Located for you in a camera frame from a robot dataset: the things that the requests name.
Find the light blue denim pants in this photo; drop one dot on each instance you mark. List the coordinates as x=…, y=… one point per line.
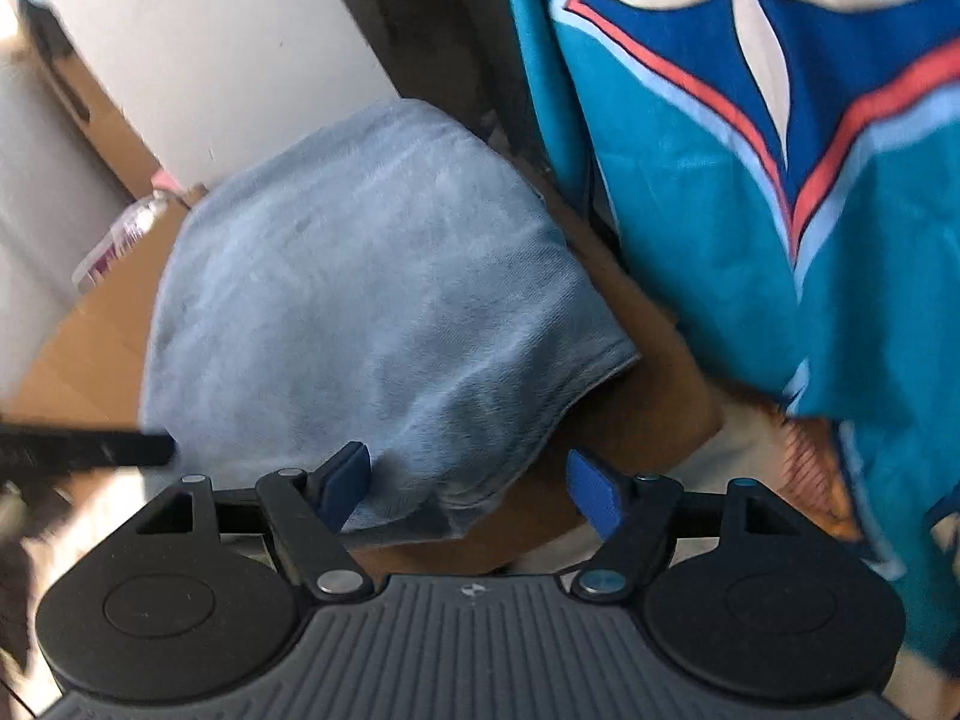
x=392, y=280

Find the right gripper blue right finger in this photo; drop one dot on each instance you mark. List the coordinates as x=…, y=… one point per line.
x=632, y=516

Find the teal patterned blanket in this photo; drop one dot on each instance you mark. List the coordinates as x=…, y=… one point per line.
x=783, y=176

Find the tall cardboard piece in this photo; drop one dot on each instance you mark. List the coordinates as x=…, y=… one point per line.
x=84, y=99

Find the folded brown garment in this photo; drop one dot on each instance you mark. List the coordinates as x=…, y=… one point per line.
x=644, y=422

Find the cream cartoon bear bedsheet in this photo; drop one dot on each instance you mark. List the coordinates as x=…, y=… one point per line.
x=244, y=603

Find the brown cardboard sheet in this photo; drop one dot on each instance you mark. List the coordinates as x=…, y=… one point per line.
x=89, y=373

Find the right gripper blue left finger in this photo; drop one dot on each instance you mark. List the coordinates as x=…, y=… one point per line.
x=305, y=512

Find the pink white bottle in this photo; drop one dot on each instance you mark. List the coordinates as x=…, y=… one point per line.
x=128, y=228

